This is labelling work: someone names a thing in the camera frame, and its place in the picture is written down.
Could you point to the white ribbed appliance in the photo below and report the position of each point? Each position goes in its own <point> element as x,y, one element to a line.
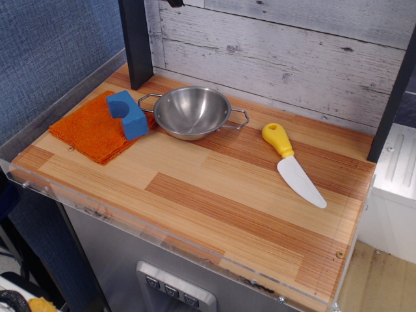
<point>395,169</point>

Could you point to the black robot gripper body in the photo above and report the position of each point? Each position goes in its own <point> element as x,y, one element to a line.
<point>176,3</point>

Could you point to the clear acrylic table guard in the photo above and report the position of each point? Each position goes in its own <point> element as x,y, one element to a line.
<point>207,219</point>

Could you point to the yellow object at bottom left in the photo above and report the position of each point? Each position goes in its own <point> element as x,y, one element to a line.
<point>41,305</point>

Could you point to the silver button control panel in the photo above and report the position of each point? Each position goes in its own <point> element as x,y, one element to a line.
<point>164,291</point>

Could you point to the blue arch-shaped block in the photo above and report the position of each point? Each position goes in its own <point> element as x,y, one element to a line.
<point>134,121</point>

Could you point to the stainless steel cabinet front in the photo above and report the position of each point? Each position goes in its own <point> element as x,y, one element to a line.
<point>241,280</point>

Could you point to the black right vertical post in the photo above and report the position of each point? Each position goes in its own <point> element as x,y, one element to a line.
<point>395,98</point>

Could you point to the yellow handled toy knife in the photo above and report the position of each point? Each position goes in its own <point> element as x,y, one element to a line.
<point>289,168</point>

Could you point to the small steel bowl with handles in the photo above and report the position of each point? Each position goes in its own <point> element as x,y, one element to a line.
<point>192,112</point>

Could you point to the orange folded cloth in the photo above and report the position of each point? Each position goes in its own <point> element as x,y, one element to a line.
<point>93,132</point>

